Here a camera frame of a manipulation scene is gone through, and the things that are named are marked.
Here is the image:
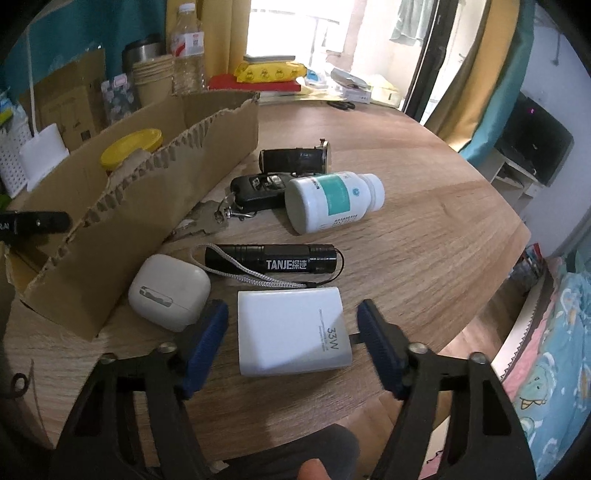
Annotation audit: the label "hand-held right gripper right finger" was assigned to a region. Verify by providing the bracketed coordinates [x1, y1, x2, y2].
[356, 299, 539, 480]

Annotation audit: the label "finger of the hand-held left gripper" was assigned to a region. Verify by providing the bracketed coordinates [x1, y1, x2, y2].
[0, 211, 71, 243]

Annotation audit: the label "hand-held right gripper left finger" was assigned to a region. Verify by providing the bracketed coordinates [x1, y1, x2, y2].
[48, 299, 229, 480]

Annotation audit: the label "white earbud case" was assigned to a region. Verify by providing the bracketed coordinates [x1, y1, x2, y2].
[128, 254, 212, 333]

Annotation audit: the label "white power charger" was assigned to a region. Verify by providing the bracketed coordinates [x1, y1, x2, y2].
[238, 286, 363, 378]

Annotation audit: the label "brown cardboard box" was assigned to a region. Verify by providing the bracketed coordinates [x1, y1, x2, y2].
[4, 90, 260, 342]

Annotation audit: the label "black flashlight with strap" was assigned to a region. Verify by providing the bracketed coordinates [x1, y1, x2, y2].
[191, 243, 345, 291]

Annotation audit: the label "white pill bottle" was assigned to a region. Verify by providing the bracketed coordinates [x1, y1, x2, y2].
[284, 171, 385, 235]

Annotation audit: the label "person's right hand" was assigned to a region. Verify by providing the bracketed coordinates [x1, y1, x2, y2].
[298, 460, 332, 480]

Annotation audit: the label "white plastic basket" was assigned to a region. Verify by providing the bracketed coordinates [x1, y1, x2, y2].
[0, 122, 33, 195]

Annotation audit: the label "white desk lamp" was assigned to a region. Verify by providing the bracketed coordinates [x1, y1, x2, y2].
[18, 18, 70, 192]

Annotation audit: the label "yellow blue packets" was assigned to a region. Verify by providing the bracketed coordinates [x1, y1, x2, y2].
[0, 90, 24, 130]

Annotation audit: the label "yellow lid jar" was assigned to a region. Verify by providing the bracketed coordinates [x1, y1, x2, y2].
[100, 128, 163, 176]

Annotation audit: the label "metal keys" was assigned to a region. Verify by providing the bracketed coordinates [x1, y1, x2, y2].
[173, 194, 257, 241]

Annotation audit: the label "closed brown carton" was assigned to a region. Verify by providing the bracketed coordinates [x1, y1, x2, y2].
[18, 48, 107, 151]

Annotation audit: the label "clear bottle with pink labels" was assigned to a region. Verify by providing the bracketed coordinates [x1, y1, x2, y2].
[100, 73, 139, 126]

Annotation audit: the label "black car key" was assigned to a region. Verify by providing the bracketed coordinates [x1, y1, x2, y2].
[230, 173, 296, 214]

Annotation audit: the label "printed blue bedding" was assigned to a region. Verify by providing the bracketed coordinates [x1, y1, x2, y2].
[501, 258, 591, 480]

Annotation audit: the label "stack of paper cups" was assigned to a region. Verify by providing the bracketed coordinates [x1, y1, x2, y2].
[132, 54, 175, 108]

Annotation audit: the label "steel tumbler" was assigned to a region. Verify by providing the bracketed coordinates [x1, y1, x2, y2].
[121, 41, 164, 75]

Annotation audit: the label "black leather wrist watch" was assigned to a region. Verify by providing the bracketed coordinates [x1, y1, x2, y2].
[259, 137, 332, 176]

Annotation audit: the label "teal curtain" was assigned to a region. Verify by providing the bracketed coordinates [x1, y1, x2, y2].
[0, 0, 169, 112]
[455, 0, 536, 167]

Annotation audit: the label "white shelf unit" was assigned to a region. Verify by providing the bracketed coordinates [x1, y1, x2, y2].
[492, 148, 548, 217]

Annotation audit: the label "clear plastic water bottle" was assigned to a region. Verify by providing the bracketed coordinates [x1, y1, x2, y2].
[171, 2, 207, 95]

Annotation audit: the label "pale yellow box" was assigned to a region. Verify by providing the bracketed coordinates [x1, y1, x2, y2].
[369, 74, 400, 107]

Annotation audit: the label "red book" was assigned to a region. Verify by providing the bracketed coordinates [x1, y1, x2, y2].
[208, 74, 303, 93]

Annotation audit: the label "black monitor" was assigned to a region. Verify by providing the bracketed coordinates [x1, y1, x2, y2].
[501, 92, 575, 188]

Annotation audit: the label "white printed box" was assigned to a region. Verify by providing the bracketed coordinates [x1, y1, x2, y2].
[330, 67, 372, 103]

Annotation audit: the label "yellow curtain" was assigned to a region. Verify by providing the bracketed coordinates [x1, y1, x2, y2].
[422, 0, 522, 153]
[166, 0, 252, 77]

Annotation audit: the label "yellow wipes packet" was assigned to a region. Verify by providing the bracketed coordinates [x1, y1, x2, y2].
[233, 60, 308, 85]

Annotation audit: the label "white flat device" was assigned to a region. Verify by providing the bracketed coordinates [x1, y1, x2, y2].
[243, 54, 296, 65]

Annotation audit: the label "hanging green cloth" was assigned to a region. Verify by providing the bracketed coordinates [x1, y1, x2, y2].
[390, 0, 437, 47]

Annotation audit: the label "black door frame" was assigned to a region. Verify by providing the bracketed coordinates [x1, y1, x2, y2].
[402, 0, 481, 125]

